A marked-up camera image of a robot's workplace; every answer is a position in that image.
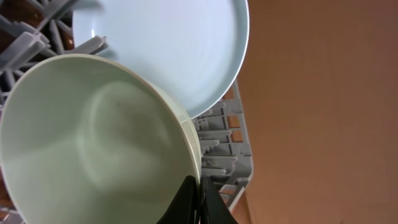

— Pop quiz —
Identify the grey dishwasher rack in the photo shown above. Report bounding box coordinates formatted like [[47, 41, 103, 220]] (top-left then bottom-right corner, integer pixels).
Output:
[[1, 1, 252, 223]]

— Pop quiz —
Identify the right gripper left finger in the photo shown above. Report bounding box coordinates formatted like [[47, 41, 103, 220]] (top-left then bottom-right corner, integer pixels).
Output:
[[157, 175, 199, 224]]

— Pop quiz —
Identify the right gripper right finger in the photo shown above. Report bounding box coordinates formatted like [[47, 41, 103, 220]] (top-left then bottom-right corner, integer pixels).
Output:
[[200, 176, 238, 224]]

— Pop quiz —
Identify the light blue plate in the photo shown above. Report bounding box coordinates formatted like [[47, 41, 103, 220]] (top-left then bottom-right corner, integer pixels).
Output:
[[72, 0, 249, 118]]

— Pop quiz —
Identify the green bowl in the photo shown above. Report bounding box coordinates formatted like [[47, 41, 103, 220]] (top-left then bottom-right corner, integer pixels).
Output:
[[1, 54, 200, 223]]

